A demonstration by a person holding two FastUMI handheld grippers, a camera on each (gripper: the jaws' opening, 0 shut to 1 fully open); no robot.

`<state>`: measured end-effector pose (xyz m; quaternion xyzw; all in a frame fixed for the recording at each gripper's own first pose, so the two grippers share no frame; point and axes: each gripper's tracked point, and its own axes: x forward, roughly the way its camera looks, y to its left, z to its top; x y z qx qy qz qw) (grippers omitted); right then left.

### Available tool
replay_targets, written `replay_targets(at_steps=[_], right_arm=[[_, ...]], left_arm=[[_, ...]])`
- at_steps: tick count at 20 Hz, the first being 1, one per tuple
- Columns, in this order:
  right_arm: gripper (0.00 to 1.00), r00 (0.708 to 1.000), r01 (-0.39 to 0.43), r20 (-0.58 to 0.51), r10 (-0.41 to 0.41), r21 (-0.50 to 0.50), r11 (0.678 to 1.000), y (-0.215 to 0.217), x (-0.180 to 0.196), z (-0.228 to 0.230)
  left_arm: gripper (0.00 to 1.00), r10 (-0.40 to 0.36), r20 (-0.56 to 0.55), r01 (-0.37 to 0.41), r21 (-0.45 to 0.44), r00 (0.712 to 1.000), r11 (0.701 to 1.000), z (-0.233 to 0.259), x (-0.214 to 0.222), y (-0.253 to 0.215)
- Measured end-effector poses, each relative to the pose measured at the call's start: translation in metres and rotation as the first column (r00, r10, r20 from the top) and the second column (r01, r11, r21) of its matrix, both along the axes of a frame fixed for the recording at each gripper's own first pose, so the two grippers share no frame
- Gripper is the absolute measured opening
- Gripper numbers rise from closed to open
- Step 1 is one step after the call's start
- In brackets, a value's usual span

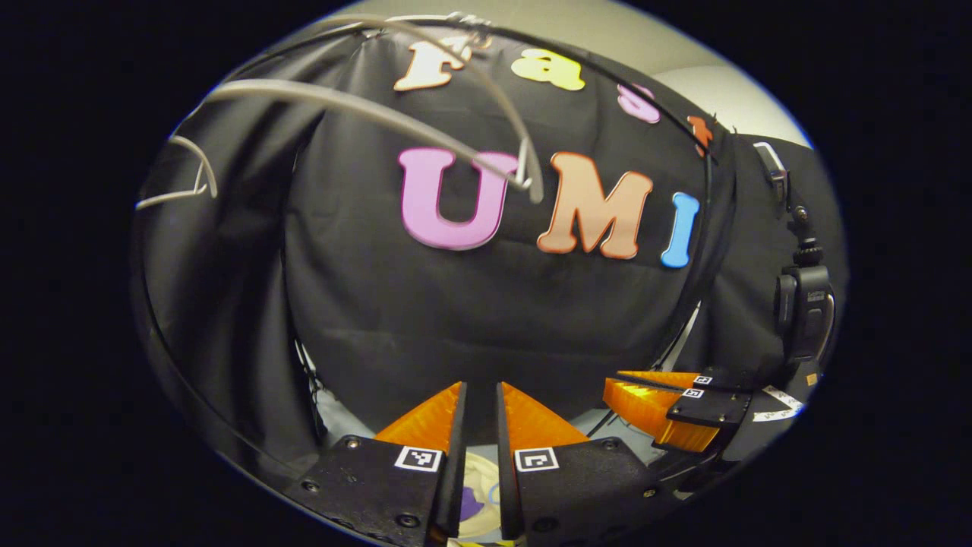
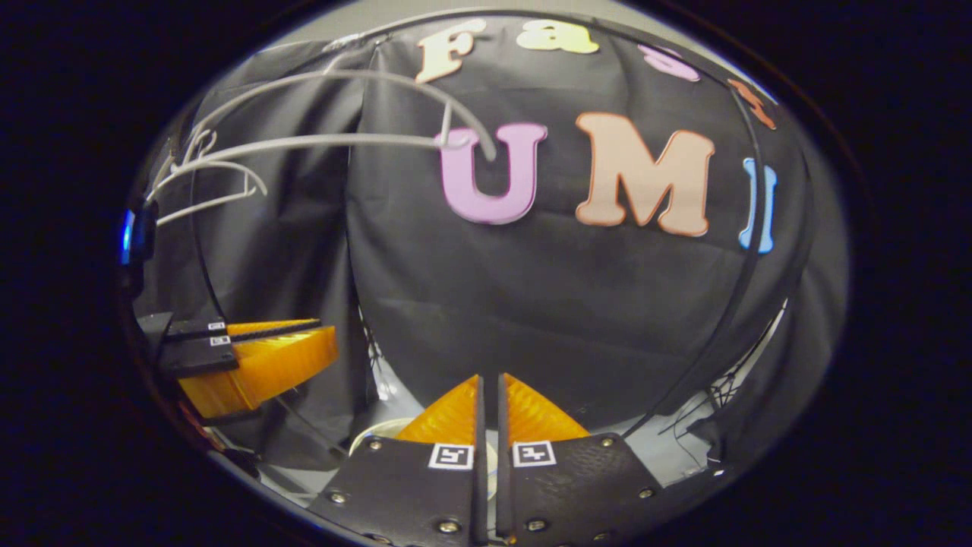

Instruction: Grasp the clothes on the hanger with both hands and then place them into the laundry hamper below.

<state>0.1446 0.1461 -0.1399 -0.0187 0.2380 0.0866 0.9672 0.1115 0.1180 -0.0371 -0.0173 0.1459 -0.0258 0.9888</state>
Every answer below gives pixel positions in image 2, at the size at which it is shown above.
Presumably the black metal clothes rack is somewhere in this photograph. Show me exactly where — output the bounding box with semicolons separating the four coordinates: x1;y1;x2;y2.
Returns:
186;11;769;457

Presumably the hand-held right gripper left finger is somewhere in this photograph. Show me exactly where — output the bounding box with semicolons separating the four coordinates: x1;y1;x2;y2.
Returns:
308;374;487;547

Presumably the black floor cable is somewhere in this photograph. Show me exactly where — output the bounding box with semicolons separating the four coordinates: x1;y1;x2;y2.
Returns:
657;372;764;468

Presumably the black backdrop cloth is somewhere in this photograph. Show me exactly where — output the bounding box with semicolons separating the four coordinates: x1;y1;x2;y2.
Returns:
133;15;847;472

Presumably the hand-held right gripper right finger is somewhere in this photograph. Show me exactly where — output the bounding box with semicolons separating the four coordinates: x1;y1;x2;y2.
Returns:
497;372;665;547

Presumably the white clothes hanger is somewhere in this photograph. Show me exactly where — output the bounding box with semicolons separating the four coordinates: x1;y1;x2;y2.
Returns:
182;34;500;166
144;128;269;227

